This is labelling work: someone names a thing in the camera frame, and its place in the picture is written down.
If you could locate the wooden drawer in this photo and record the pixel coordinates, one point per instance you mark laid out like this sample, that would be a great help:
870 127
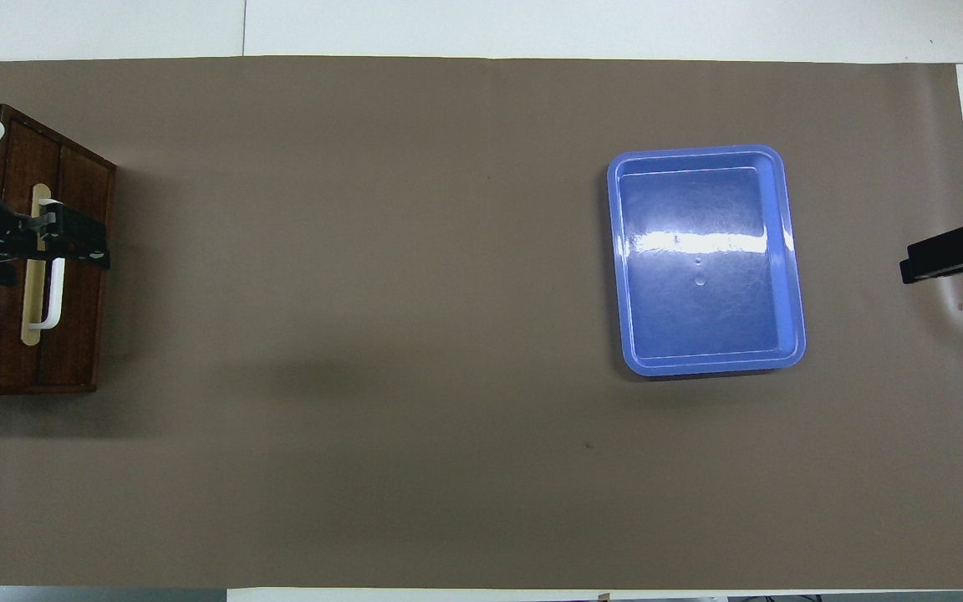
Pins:
5 334

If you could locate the dark wooden drawer cabinet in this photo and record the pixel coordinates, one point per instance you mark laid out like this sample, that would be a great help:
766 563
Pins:
80 334

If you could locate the blue plastic tray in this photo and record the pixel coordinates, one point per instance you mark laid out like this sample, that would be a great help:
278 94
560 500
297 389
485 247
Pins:
699 318

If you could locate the brown paper table mat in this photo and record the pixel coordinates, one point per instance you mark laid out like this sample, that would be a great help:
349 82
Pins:
364 334

